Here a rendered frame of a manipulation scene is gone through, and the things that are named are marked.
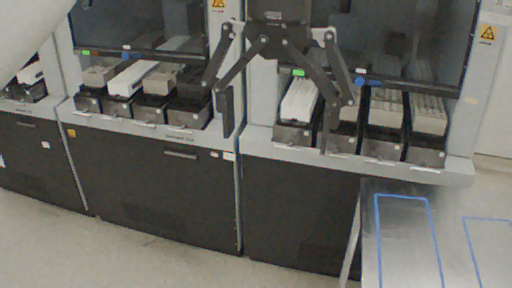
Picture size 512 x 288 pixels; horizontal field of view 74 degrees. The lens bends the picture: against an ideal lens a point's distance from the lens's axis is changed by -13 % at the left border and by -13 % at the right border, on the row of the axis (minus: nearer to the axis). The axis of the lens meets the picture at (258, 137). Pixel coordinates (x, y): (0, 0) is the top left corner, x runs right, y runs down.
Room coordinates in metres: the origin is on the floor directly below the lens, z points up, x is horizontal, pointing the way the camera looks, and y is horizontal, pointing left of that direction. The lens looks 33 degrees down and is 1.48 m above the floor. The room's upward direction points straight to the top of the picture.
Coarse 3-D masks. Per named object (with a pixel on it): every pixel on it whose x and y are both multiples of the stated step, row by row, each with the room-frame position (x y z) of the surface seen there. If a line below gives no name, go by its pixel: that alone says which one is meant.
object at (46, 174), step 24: (48, 48) 1.51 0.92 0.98; (48, 72) 1.52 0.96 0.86; (48, 96) 1.52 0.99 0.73; (0, 120) 1.54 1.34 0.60; (24, 120) 1.49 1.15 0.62; (48, 120) 1.43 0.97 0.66; (0, 144) 1.56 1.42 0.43; (24, 144) 1.50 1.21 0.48; (0, 168) 1.59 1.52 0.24; (24, 168) 1.52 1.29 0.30; (48, 168) 1.46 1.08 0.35; (72, 168) 1.43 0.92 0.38; (24, 192) 1.63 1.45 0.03; (48, 192) 1.49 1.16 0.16; (72, 192) 1.43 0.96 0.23
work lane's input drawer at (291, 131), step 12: (276, 120) 1.16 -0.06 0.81; (288, 120) 1.14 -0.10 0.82; (312, 120) 1.16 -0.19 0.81; (276, 132) 1.13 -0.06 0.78; (288, 132) 1.12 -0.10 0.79; (300, 132) 1.10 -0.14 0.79; (312, 132) 1.10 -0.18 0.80; (276, 144) 1.09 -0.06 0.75; (288, 144) 1.09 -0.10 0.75; (300, 144) 1.10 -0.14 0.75
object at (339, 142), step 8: (360, 104) 1.29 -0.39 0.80; (360, 112) 1.23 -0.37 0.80; (320, 128) 1.10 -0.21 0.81; (344, 128) 1.09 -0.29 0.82; (352, 128) 1.12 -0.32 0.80; (320, 136) 1.09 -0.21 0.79; (336, 136) 1.07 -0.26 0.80; (344, 136) 1.06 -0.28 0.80; (352, 136) 1.06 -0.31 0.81; (320, 144) 1.08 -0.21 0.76; (336, 144) 1.07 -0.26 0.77; (344, 144) 1.06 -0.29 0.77; (352, 144) 1.06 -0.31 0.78; (320, 152) 1.04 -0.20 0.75; (336, 152) 1.05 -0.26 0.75; (344, 152) 1.06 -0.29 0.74; (352, 152) 1.05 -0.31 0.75
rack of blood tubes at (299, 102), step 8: (304, 80) 1.37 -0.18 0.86; (296, 88) 1.30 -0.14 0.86; (304, 88) 1.30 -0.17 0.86; (312, 88) 1.30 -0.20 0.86; (288, 96) 1.24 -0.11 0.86; (296, 96) 1.23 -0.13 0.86; (304, 96) 1.24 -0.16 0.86; (312, 96) 1.23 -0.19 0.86; (288, 104) 1.17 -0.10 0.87; (296, 104) 1.18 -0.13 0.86; (304, 104) 1.17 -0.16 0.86; (312, 104) 1.28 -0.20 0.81; (288, 112) 1.16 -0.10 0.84; (296, 112) 1.15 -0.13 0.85; (304, 112) 1.14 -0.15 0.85; (304, 120) 1.14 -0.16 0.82
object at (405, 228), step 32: (384, 192) 0.76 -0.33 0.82; (416, 192) 0.76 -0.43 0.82; (448, 192) 0.75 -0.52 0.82; (480, 192) 0.75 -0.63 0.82; (352, 224) 0.81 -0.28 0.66; (384, 224) 0.64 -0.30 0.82; (416, 224) 0.64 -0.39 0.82; (448, 224) 0.63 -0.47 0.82; (480, 224) 0.62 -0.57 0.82; (352, 256) 0.80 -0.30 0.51; (384, 256) 0.54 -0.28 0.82; (416, 256) 0.54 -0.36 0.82; (448, 256) 0.53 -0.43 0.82; (480, 256) 0.52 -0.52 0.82
